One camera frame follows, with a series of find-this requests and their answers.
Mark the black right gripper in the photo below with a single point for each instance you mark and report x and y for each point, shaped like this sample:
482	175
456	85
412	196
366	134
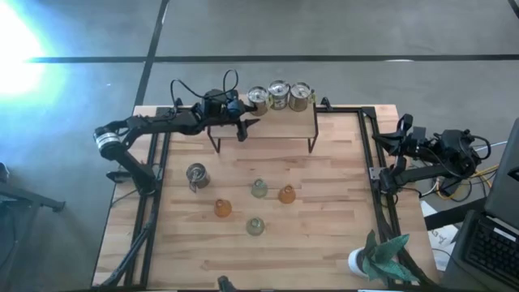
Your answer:
417	142

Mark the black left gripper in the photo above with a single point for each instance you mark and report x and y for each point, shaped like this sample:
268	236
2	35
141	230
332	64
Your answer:
219	105

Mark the silver candle tin with label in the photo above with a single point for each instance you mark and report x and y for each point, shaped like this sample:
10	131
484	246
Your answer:
300	96
279	94
198	175
258	99

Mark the clear glass candlestick holder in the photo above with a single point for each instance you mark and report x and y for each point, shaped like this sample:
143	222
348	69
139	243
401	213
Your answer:
259	188
255	226

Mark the amber glass candlestick holder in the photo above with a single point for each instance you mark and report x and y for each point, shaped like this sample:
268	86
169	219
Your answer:
286	194
223	208

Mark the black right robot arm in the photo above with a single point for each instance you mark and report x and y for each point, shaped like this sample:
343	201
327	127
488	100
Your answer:
438	172

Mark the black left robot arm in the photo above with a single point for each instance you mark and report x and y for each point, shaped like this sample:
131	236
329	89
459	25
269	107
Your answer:
162	123

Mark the wooden shelf with black legs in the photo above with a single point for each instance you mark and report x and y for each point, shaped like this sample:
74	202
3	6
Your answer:
275	125

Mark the white paper sheet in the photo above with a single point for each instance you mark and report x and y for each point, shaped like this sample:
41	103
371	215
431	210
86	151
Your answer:
442	239

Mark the green plant in white pot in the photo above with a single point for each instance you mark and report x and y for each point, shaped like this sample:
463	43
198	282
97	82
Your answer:
381	259

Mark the dark grey laptop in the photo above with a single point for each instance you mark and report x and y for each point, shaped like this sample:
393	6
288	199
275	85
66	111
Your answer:
490	247

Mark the black metal stand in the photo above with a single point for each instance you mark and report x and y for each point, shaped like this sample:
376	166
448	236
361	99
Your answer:
24	194

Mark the black aluminium rig frame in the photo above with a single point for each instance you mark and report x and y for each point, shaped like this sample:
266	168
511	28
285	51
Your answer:
344	109

